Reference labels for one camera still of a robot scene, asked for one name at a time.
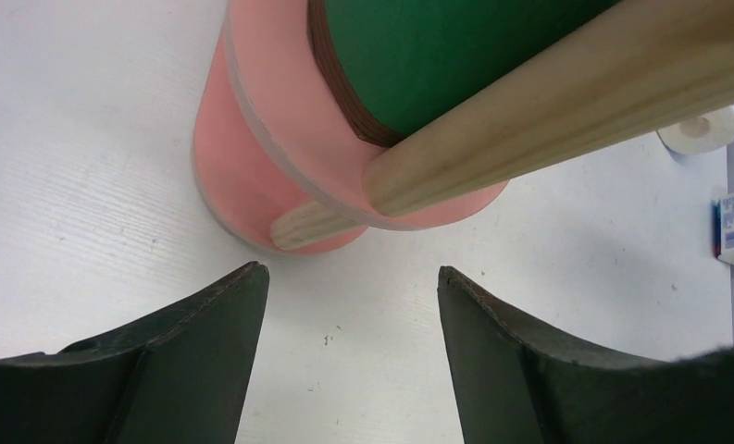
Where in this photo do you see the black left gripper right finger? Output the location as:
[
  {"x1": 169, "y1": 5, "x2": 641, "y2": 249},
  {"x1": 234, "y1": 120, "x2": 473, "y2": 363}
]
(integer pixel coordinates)
[{"x1": 437, "y1": 266, "x2": 734, "y2": 443}]

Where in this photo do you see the pink three-tier wooden shelf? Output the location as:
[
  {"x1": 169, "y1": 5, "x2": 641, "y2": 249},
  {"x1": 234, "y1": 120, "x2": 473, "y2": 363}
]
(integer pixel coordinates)
[{"x1": 193, "y1": 1, "x2": 734, "y2": 254}]

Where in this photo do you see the blue white packaged roll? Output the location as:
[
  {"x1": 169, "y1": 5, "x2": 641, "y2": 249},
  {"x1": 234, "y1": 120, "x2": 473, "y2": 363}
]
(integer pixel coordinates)
[{"x1": 656, "y1": 105, "x2": 734, "y2": 155}]

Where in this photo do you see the green brown roll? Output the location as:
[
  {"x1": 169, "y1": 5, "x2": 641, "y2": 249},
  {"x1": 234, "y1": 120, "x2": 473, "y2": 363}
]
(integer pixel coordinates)
[{"x1": 306, "y1": 0, "x2": 610, "y2": 148}]

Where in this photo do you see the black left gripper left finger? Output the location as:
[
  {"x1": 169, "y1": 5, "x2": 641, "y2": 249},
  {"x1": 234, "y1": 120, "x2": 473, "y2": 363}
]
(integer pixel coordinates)
[{"x1": 0, "y1": 262, "x2": 269, "y2": 443}]

